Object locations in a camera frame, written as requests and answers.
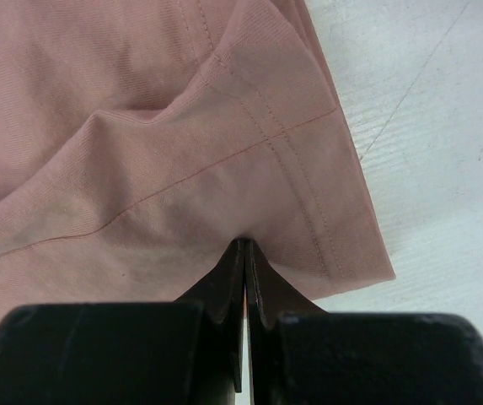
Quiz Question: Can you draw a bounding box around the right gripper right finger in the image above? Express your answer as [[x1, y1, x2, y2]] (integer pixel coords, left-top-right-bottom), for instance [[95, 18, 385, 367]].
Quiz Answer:
[[244, 240, 483, 404]]

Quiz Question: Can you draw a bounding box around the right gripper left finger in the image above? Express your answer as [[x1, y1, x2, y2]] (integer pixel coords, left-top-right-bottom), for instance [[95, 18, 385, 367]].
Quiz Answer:
[[0, 240, 245, 404]]

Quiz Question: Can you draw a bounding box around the dusty pink printed t-shirt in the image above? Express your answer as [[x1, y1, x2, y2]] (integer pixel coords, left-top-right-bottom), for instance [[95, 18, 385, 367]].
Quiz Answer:
[[0, 1, 394, 321]]

